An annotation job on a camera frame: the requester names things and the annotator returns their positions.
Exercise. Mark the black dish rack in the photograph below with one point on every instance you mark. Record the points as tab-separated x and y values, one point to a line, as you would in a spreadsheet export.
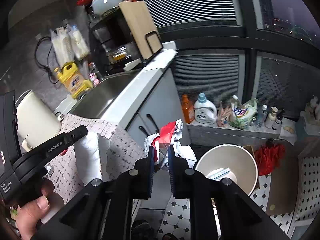
112	27

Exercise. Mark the teal box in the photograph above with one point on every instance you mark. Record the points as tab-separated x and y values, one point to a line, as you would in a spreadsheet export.
308	130

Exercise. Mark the green white refill bag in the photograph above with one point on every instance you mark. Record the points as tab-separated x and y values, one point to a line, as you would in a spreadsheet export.
241	113

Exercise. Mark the small pink label bottle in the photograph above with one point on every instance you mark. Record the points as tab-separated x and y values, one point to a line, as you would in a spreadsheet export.
95	77

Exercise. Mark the white pump bottle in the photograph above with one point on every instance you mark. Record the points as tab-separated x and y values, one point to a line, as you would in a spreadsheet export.
270	118

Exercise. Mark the small white towel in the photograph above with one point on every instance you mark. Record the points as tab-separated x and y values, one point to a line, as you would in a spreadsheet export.
288	130

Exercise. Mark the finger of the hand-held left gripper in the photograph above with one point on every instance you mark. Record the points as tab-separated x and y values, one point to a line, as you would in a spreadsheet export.
60	143

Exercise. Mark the pink packet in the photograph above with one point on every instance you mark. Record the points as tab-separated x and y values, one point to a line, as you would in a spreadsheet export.
223	116

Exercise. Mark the red white wrapper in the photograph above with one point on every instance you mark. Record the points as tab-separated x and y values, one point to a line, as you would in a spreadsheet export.
168	131

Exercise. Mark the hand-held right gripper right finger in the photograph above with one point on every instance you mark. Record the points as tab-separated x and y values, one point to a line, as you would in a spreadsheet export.
171	172

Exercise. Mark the orange bottle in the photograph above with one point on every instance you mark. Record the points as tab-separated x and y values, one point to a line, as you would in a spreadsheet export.
187	110

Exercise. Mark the yellow sponge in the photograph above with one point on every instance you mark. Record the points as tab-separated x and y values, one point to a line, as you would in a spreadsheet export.
88	84

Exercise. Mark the steel pot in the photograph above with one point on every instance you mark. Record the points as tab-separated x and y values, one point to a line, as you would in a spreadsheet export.
120	55

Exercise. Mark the white paper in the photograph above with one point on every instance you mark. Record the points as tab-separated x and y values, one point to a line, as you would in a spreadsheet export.
90	155

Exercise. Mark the large wooden cutting board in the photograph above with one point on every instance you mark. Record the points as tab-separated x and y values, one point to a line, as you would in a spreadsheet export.
140	25

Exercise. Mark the clear plastic bottle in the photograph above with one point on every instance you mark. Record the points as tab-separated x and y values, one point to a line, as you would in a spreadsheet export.
261	117

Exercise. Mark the white black patterned tablecloth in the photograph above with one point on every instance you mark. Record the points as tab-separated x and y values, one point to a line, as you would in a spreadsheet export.
120	140

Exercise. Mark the person's left hand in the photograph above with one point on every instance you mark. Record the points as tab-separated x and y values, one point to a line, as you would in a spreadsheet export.
32	215

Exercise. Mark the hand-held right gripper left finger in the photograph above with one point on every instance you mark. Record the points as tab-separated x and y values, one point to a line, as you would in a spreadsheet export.
150	172

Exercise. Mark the blue white packet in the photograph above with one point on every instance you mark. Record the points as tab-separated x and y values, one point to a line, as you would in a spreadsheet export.
220	173

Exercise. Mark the white soap tray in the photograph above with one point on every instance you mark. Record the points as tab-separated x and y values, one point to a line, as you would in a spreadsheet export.
132	65

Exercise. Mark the yellow dish soap bottle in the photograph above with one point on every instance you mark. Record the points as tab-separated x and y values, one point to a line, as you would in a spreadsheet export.
73	80

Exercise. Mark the white bowl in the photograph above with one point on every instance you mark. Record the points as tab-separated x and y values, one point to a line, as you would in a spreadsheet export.
106	2

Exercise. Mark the white detergent bottle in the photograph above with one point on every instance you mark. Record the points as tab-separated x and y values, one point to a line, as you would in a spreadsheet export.
205	112

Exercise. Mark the dark pump bottle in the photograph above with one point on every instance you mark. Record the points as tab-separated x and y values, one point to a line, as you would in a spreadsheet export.
278	121

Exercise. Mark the glass jar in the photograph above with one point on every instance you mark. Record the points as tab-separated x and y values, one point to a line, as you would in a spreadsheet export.
94	16

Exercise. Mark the white sink cabinet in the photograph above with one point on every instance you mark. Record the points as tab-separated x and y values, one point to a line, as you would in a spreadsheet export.
165	97

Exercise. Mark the white round trash bin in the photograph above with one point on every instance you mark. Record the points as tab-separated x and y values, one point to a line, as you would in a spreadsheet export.
225	160

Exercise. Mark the hanging clear plastic bag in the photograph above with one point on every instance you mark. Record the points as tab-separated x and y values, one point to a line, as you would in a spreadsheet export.
60	46
78	41

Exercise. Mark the brown board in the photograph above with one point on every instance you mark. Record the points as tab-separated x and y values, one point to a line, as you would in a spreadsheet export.
282	185

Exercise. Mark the stainless steel sink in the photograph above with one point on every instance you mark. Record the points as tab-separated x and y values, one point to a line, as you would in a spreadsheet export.
100	97

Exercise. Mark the cream electric kettle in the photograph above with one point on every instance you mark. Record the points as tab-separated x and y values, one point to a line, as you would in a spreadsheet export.
37	120

